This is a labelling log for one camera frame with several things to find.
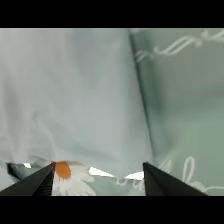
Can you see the pale blue shirt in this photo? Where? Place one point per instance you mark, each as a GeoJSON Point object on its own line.
{"type": "Point", "coordinates": [73, 96]}

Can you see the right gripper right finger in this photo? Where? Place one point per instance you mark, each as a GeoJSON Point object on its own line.
{"type": "Point", "coordinates": [162, 184]}

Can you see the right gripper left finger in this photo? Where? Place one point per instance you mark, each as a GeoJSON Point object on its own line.
{"type": "Point", "coordinates": [37, 183]}

